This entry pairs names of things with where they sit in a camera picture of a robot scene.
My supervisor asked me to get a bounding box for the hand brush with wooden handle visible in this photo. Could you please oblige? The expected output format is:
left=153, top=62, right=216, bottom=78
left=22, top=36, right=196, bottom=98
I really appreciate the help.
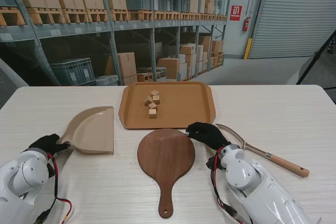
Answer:
left=214, top=123, right=310, bottom=178

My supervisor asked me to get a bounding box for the wide grey plastic crate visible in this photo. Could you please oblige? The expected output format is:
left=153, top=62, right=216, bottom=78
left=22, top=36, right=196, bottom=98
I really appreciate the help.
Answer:
left=49, top=58, right=96, bottom=86

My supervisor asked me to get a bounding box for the pale grey plastic crate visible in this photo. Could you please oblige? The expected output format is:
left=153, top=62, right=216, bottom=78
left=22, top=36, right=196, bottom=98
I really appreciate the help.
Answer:
left=95, top=75, right=119, bottom=86

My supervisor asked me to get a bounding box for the round dark wooden cutting board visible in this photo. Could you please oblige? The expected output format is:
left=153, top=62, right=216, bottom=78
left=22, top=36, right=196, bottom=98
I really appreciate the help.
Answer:
left=136, top=129, right=196, bottom=219

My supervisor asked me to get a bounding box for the small orange pallet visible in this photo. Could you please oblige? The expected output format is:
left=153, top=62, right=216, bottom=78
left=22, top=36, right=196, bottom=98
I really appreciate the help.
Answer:
left=136, top=72, right=154, bottom=82

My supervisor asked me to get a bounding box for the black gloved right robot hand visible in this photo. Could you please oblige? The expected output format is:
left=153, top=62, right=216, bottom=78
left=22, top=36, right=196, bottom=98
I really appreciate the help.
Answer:
left=185, top=121, right=232, bottom=152

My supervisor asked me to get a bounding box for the grey roller shutter door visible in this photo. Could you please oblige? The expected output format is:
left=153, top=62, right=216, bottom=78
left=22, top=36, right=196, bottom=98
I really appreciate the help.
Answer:
left=248, top=0, right=336, bottom=60

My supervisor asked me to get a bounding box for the red and black right arm cable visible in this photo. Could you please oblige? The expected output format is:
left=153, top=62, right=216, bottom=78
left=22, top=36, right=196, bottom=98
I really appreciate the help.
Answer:
left=209, top=150, right=253, bottom=224

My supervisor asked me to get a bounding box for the red and black left arm cable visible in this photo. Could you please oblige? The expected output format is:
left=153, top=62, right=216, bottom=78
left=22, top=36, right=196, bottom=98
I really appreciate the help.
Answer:
left=35, top=153, right=73, bottom=224

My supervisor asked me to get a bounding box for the yellow bollard post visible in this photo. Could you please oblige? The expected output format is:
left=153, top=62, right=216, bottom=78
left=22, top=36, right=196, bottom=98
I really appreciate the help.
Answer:
left=243, top=38, right=253, bottom=60

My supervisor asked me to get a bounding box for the red and black arm cable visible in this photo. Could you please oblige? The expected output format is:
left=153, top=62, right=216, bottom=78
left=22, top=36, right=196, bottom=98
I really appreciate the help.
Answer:
left=209, top=150, right=253, bottom=224
left=35, top=153, right=73, bottom=224

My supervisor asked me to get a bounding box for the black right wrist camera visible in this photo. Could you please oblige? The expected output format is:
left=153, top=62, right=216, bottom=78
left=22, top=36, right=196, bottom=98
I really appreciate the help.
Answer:
left=206, top=155, right=218, bottom=169

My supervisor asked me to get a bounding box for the beige plastic dustpan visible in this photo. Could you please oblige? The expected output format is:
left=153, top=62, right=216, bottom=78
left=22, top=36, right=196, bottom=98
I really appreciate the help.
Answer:
left=56, top=105, right=115, bottom=155

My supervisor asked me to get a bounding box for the red wall sign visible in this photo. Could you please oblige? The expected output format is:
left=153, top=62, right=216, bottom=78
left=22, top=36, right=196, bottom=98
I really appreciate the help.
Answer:
left=230, top=5, right=242, bottom=21

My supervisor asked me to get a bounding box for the black tripod stand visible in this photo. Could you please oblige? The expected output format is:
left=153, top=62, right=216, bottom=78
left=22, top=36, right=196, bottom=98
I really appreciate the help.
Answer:
left=296, top=30, right=336, bottom=86

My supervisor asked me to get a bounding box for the orange-brown plastic tray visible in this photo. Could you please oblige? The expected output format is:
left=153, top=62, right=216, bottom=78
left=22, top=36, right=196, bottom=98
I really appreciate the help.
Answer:
left=118, top=81, right=217, bottom=130

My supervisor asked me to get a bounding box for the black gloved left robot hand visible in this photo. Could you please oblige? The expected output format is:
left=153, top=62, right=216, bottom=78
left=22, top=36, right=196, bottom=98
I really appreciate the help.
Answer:
left=28, top=133, right=71, bottom=156

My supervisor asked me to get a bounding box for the wooden pallet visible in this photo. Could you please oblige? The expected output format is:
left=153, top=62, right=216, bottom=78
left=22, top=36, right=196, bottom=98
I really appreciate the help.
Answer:
left=0, top=7, right=22, bottom=27
left=61, top=8, right=90, bottom=24
left=26, top=7, right=66, bottom=25

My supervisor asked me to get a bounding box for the grey metal warehouse rack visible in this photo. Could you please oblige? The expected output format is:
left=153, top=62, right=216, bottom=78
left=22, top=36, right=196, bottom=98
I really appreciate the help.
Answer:
left=0, top=0, right=234, bottom=86

